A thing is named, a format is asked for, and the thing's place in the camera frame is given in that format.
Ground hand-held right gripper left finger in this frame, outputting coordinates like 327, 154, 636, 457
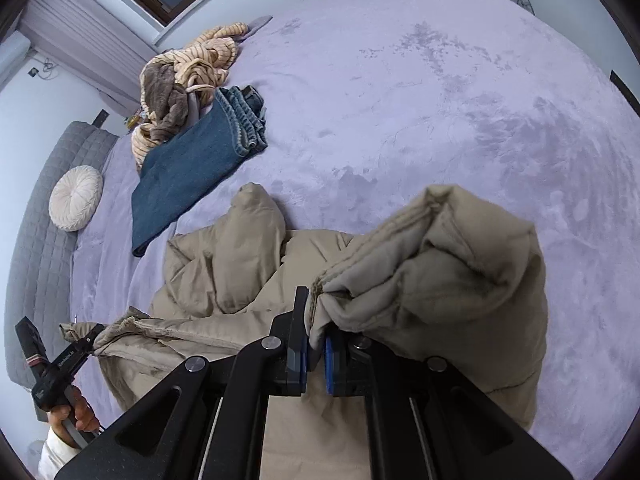
52, 286, 312, 480

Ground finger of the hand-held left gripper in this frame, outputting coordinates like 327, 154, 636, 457
75, 324, 107, 357

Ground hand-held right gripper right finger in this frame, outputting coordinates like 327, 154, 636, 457
322, 332, 576, 480

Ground beige puffer jacket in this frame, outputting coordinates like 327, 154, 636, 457
59, 182, 548, 480

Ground person's left forearm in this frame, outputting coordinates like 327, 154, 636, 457
37, 424, 83, 480

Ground person's left hand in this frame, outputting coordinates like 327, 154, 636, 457
49, 389, 101, 437

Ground grey quilted headboard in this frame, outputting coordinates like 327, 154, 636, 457
5, 120, 121, 388

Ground round cream pillow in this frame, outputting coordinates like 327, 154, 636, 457
48, 165, 104, 233

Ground folded blue jeans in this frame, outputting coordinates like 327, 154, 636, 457
131, 85, 268, 258

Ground brown plush garment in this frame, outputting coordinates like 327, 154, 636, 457
140, 62, 201, 143

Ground purple plush bed blanket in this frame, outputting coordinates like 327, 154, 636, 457
67, 0, 640, 480

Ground grey pleated curtain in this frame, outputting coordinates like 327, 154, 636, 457
17, 0, 161, 111

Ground tan striped plush garment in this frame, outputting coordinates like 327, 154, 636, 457
131, 21, 250, 171

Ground black strap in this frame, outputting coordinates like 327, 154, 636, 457
610, 71, 640, 111

